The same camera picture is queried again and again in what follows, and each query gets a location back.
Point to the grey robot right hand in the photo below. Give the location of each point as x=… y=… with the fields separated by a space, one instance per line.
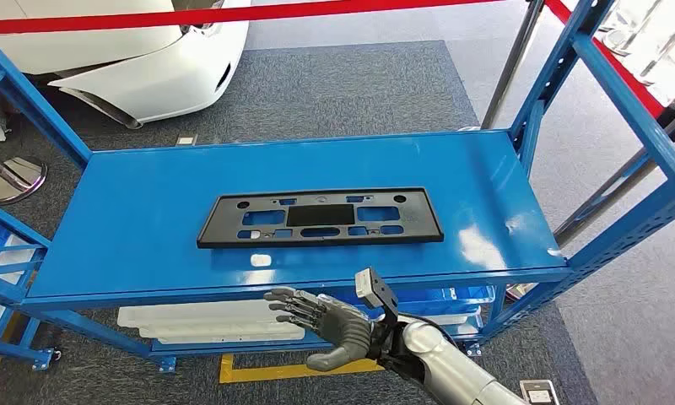
x=343 y=335

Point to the black plastic plate frame part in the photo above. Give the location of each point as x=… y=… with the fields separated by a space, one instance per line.
x=421 y=221

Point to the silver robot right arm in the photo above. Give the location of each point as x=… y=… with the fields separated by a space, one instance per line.
x=449 y=369

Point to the blue metal shelf rack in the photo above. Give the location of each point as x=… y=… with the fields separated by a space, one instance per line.
x=2 y=279
x=147 y=223

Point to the blue storage bin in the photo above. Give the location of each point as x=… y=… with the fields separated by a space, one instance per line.
x=438 y=299

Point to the white plastic panel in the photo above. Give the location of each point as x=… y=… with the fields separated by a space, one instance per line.
x=203 y=324

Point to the silver floor socket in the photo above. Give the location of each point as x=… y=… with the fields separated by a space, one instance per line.
x=186 y=140
x=538 y=394

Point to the white car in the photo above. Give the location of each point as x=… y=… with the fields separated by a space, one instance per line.
x=147 y=78

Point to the red barrier belt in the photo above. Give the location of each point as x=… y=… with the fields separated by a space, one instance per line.
x=147 y=19
x=639 y=90

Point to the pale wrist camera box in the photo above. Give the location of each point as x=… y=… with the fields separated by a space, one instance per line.
x=379 y=293

